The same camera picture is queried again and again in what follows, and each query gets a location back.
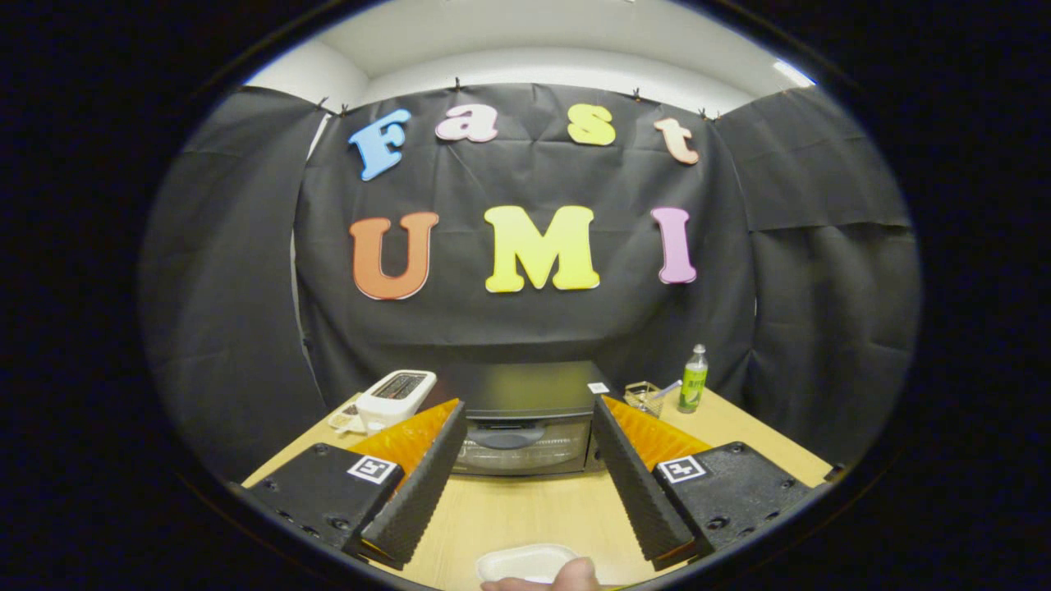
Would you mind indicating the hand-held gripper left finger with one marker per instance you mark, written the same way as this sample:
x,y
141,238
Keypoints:
x,y
423,492

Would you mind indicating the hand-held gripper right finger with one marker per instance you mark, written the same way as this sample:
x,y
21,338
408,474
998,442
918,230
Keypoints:
x,y
640,486

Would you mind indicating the black toaster oven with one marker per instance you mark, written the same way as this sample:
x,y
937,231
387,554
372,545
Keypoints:
x,y
525,386

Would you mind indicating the white pop-up toaster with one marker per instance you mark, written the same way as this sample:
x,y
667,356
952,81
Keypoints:
x,y
394,400

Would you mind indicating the green drink bottle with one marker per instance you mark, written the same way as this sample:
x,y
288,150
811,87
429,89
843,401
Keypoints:
x,y
694,386

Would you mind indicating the white plate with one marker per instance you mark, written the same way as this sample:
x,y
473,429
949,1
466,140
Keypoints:
x,y
517,562

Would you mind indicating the small ceiling light panel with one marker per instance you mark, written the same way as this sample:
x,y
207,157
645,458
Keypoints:
x,y
793,74

